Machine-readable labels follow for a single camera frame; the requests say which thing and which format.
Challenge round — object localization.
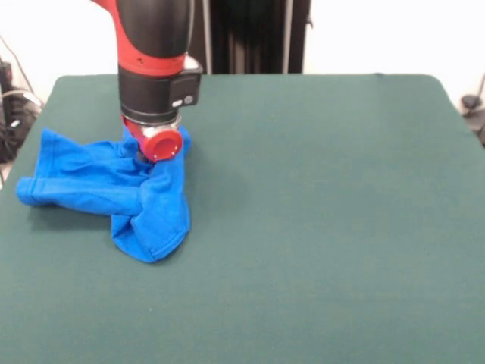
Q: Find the black cable bundle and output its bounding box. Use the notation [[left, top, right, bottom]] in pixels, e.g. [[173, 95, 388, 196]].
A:
[[0, 89, 43, 164]]

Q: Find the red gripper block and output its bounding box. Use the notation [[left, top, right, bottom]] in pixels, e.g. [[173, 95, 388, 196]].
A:
[[120, 115, 186, 165]]

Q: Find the black plug with cable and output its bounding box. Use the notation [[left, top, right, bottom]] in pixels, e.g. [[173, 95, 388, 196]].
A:
[[460, 94, 485, 149]]

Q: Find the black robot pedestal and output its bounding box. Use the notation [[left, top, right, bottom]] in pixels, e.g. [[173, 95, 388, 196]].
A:
[[189, 0, 314, 75]]

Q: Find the dark green table cloth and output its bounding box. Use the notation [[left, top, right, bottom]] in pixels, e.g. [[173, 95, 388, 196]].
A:
[[0, 74, 485, 364]]

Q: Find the blue shirt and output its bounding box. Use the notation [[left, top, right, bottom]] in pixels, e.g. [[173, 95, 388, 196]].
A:
[[14, 124, 193, 265]]

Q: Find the small black box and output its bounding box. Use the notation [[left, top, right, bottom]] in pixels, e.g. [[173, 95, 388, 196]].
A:
[[0, 58, 14, 96]]

